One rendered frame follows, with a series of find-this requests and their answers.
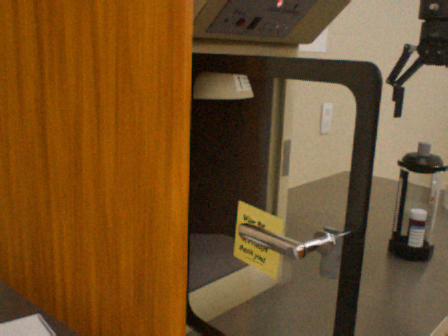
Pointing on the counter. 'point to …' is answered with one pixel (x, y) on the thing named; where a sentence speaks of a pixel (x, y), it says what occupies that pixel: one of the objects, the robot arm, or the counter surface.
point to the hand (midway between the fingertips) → (427, 116)
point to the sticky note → (267, 262)
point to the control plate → (269, 11)
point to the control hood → (322, 16)
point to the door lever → (322, 242)
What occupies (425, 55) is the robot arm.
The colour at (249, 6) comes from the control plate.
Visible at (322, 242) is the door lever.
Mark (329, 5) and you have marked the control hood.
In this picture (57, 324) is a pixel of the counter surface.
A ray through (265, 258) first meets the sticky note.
